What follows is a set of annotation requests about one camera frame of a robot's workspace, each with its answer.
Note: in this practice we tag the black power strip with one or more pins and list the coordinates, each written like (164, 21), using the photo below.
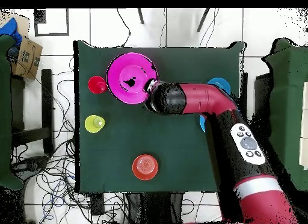
(97, 207)

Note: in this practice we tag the white box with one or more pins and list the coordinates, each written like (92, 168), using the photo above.
(305, 125)

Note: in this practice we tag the cardboard box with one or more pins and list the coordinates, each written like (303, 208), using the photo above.
(27, 57)

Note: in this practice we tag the black monitor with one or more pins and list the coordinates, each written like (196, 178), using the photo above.
(262, 94)

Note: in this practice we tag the blue cloth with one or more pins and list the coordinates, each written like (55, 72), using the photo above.
(10, 29)

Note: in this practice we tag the large pink bowl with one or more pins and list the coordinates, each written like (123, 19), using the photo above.
(115, 72)

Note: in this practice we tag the dark tripod leg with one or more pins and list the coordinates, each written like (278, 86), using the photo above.
(141, 16)
(202, 20)

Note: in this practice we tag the yellow cup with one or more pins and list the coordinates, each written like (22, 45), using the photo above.
(92, 125)

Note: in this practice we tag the small blue bowl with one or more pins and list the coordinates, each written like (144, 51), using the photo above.
(220, 83)

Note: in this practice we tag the dark grey stand base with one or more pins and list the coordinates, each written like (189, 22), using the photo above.
(31, 165)

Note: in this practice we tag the orange bowl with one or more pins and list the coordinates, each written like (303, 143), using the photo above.
(145, 167)

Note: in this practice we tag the green cloth on side table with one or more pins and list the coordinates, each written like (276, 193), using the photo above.
(288, 89)
(4, 113)

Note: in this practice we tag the dark green tablecloth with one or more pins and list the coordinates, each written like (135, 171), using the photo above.
(144, 132)

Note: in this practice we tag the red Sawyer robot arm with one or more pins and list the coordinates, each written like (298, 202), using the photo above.
(204, 98)

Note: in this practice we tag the black chair frame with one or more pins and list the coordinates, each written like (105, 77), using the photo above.
(47, 101)

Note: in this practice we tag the red cup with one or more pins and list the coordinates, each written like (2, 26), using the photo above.
(96, 85)

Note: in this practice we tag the large blue bowl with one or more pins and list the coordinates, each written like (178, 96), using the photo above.
(202, 124)

